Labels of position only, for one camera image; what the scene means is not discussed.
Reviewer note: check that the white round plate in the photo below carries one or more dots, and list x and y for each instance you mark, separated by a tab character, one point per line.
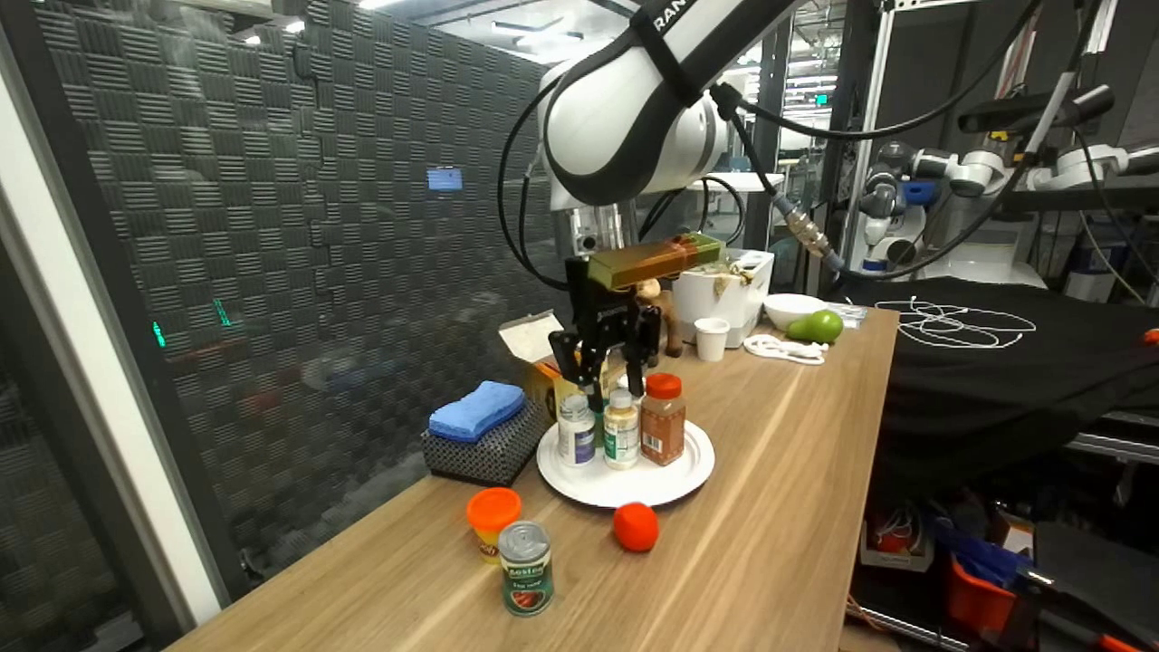
611	488

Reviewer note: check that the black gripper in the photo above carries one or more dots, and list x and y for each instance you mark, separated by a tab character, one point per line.
601	319

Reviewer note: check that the orange lid spice jar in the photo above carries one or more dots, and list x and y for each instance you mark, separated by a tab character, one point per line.
663	417

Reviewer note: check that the green pear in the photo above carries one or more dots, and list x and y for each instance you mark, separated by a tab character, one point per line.
819	329

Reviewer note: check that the blue sponge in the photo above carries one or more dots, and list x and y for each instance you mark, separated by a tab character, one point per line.
477	413

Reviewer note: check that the white bowl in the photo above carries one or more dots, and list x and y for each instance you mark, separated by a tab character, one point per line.
790	307

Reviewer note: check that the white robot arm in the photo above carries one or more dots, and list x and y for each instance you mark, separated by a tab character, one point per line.
624	120

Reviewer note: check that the orange strawberry plushie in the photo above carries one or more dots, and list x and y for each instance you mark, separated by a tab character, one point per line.
635	525

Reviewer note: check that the black cloth covered table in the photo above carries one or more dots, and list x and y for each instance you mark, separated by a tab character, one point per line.
997	374

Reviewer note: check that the green label white pill bottle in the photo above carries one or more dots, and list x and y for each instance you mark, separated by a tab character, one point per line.
619	428

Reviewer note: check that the yellow open cardboard box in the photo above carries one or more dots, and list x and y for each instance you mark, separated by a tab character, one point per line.
531	342

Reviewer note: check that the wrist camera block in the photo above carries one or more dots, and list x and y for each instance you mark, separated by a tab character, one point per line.
619	268

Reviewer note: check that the green label tin can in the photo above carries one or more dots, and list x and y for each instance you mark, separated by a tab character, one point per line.
525	565

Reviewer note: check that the white appliance with leaves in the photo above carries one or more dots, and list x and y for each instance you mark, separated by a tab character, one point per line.
728	289

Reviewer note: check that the white paper cup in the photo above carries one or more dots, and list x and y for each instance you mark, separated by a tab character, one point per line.
711	337

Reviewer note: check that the orange lid small jar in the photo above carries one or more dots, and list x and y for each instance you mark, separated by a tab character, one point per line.
490	512

